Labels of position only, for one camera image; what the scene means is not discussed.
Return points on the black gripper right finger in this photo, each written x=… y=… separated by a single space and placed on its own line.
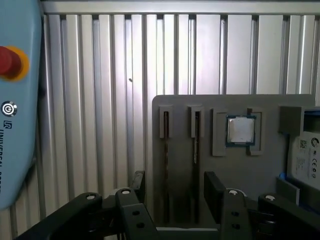
x=235 y=215

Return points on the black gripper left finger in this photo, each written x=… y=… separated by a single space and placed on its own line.
x=132 y=215

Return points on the grey parts rack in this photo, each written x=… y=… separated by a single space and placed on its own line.
x=180 y=160

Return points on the silver CPU chip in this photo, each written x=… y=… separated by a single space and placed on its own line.
x=240 y=131

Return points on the hard disk in blue carrier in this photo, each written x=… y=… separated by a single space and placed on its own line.
x=307 y=160

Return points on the pale blue teach pendant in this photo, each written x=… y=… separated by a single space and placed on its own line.
x=17 y=140

